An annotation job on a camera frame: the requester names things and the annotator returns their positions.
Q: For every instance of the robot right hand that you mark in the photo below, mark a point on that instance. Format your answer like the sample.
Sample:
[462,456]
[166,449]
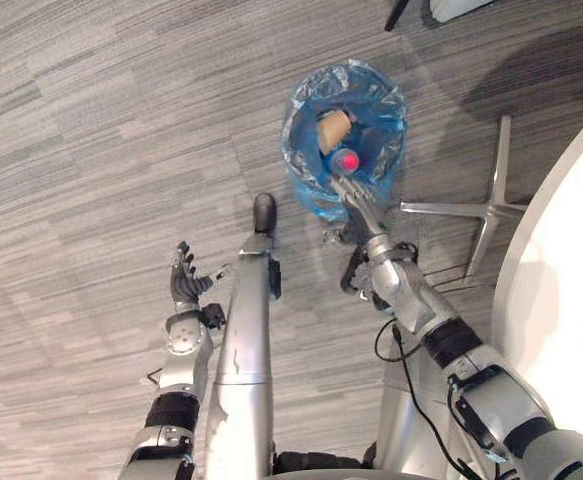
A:
[355,192]

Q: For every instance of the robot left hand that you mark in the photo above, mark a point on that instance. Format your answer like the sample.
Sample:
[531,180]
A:
[187,285]

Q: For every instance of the plastic bottle with red cap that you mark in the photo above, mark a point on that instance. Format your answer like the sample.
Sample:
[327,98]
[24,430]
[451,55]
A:
[347,162]

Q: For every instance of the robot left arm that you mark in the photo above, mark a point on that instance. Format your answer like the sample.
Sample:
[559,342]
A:
[176,375]

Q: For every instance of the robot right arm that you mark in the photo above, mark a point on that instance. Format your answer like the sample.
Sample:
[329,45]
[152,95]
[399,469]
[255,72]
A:
[451,350]

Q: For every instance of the small bin with blue bag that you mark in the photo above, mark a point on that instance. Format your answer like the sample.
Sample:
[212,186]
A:
[343,145]

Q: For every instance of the white round tea table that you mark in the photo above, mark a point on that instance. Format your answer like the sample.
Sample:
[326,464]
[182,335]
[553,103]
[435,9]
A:
[561,280]

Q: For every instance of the brown paper cup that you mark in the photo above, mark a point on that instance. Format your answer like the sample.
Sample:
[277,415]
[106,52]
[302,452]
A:
[334,131]

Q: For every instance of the silver metal table base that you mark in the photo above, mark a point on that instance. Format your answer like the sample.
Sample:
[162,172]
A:
[486,210]

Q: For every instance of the black chair leg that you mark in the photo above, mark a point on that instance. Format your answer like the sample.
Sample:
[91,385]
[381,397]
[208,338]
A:
[396,14]

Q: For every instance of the white furniture piece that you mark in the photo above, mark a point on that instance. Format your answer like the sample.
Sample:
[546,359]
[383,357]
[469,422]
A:
[458,9]

